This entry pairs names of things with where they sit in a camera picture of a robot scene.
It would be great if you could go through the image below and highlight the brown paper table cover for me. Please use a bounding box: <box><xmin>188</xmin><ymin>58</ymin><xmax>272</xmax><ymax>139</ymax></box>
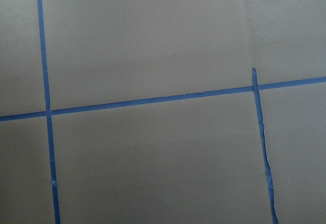
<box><xmin>1</xmin><ymin>0</ymin><xmax>325</xmax><ymax>223</ymax></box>

